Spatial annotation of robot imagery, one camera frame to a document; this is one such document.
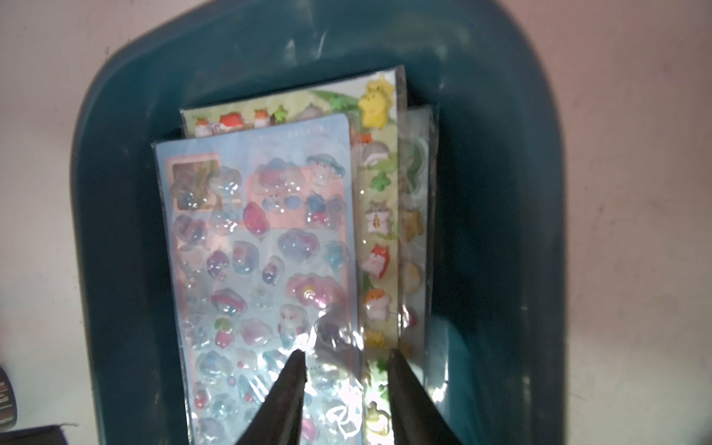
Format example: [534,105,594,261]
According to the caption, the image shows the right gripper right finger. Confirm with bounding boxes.
[388,349,461,445]

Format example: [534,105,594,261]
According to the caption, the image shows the green animal sticker sheet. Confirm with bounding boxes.
[181,66,433,444]

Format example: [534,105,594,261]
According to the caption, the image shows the blue sticker sheet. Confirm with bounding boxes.
[154,114,363,444]

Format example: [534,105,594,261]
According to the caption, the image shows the teal storage box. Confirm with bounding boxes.
[70,1,566,444]

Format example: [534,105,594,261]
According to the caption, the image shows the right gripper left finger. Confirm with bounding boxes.
[235,350,307,445]

